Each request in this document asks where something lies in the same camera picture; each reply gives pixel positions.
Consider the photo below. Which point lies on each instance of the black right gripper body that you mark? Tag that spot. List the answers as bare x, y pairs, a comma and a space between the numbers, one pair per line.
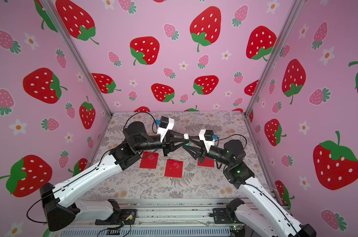
200, 151

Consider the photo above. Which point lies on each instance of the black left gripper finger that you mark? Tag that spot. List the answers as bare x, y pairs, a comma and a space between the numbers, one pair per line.
171, 147
173, 135

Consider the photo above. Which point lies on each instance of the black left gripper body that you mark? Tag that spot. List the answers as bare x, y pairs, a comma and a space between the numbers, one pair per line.
163, 145

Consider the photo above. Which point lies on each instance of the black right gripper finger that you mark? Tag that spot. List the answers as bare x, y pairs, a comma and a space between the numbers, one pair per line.
196, 141
194, 152

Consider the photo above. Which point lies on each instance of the green white glue stick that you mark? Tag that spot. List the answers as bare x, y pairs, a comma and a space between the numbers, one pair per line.
186, 137

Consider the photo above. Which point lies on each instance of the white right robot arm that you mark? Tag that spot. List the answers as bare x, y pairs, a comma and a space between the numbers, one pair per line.
274, 221

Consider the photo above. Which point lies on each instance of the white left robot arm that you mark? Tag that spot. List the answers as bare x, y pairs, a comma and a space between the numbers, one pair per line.
61, 202

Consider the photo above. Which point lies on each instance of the right red envelope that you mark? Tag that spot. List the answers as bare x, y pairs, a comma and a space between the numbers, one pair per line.
207, 163

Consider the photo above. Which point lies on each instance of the red envelope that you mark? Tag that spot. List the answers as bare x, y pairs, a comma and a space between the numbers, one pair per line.
174, 169
207, 163
149, 160

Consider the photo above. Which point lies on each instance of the middle red envelope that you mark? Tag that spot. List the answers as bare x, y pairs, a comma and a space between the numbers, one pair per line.
174, 169

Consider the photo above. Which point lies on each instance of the left red envelope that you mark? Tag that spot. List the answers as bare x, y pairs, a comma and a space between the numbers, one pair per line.
149, 160

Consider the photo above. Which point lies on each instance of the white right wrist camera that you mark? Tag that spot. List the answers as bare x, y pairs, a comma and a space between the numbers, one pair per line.
207, 137

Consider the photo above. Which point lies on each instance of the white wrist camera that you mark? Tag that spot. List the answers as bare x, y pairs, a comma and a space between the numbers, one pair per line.
207, 137
164, 126

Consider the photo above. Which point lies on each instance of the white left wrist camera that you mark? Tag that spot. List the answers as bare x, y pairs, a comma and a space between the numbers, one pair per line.
164, 126

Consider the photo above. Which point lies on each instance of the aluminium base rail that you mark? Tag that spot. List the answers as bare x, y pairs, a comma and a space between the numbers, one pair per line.
165, 218

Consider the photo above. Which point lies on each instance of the aluminium right rear frame post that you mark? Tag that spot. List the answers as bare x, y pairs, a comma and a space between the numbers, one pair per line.
289, 22

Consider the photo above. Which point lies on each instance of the aluminium frame post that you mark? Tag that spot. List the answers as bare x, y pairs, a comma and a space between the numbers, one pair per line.
289, 22
66, 37

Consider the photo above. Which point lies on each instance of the aluminium left rear frame post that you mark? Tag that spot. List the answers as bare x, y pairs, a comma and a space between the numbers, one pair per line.
66, 37

